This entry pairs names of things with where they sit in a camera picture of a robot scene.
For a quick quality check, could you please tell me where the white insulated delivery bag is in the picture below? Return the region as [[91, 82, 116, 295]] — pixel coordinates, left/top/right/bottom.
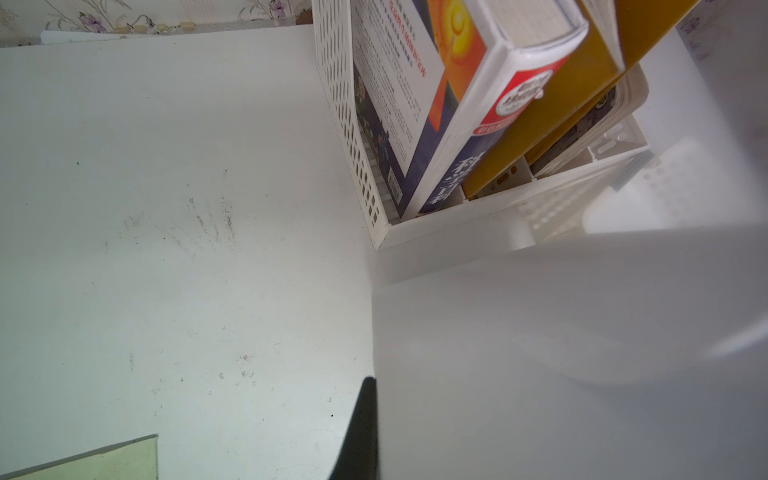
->
[[372, 226, 767, 479]]

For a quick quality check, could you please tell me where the green history picture book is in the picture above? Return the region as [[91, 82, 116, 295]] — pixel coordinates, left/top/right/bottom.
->
[[1, 434, 159, 480]]

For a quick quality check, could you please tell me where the science encyclopedia book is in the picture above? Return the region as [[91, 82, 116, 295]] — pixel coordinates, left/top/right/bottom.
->
[[351, 1, 589, 220]]

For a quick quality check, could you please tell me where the white plastic file organizer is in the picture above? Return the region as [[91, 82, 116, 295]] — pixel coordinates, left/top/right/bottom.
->
[[312, 1, 688, 249]]

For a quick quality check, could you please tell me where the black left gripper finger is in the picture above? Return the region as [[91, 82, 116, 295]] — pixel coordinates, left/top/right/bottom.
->
[[329, 377, 378, 480]]

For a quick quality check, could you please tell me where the white perforated plastic tray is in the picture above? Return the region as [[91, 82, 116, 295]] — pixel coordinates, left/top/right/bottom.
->
[[520, 138, 767, 243]]

